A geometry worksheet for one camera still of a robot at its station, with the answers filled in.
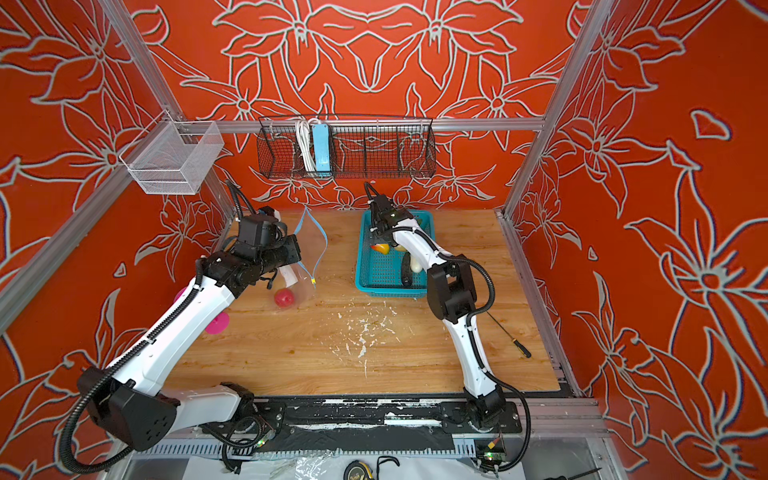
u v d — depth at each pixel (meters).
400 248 0.72
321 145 0.90
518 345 0.84
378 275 1.00
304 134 0.88
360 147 0.98
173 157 0.92
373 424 0.73
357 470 0.64
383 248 1.05
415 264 0.98
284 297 0.90
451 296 0.61
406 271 0.97
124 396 0.38
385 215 0.77
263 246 0.57
